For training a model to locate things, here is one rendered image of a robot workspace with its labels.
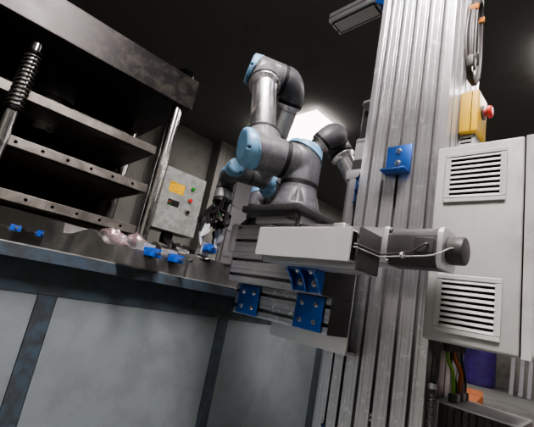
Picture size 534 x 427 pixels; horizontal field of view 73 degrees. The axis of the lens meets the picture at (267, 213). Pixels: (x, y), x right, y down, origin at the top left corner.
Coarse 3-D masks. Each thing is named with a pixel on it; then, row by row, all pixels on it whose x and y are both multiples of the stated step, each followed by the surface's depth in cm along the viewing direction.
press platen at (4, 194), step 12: (0, 192) 164; (12, 192) 167; (24, 204) 170; (36, 204) 174; (48, 204) 177; (60, 204) 181; (72, 216) 184; (84, 216) 188; (96, 216) 192; (120, 228) 200; (132, 228) 204
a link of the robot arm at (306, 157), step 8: (296, 144) 109; (304, 144) 108; (312, 144) 108; (288, 152) 105; (296, 152) 106; (304, 152) 107; (312, 152) 108; (320, 152) 110; (288, 160) 105; (296, 160) 106; (304, 160) 107; (312, 160) 108; (320, 160) 110; (288, 168) 106; (296, 168) 106; (304, 168) 106; (312, 168) 107; (320, 168) 111; (280, 176) 109; (288, 176) 107; (296, 176) 106; (304, 176) 106; (312, 176) 107
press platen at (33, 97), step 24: (0, 96) 178; (24, 120) 205; (48, 120) 198; (72, 120) 191; (96, 120) 197; (48, 144) 240; (72, 144) 230; (96, 144) 221; (120, 144) 213; (144, 144) 214
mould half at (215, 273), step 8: (160, 248) 157; (168, 248) 160; (184, 256) 140; (192, 256) 138; (192, 264) 138; (200, 264) 140; (208, 264) 142; (216, 264) 145; (184, 272) 137; (192, 272) 138; (200, 272) 140; (208, 272) 142; (216, 272) 145; (224, 272) 147; (208, 280) 142; (216, 280) 145; (224, 280) 147
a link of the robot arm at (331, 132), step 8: (328, 128) 159; (336, 128) 159; (344, 128) 163; (320, 136) 158; (328, 136) 157; (336, 136) 158; (344, 136) 162; (320, 144) 158; (328, 144) 158; (336, 144) 161; (264, 192) 157; (272, 192) 157; (272, 200) 164
